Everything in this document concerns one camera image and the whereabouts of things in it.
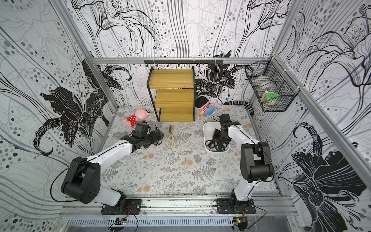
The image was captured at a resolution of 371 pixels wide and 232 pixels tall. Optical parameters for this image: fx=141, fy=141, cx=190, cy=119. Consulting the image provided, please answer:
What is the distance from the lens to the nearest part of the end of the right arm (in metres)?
0.68

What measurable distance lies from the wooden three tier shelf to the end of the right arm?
25cm

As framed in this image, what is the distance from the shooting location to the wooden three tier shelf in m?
0.89
